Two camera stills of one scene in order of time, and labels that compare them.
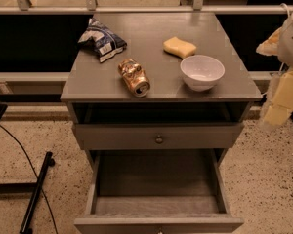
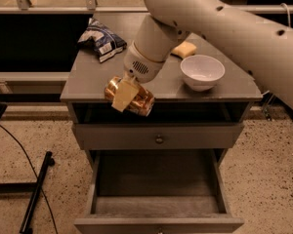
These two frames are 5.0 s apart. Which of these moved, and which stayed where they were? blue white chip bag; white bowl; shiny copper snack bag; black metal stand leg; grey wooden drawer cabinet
Moved: shiny copper snack bag
Stayed: blue white chip bag; white bowl; black metal stand leg; grey wooden drawer cabinet
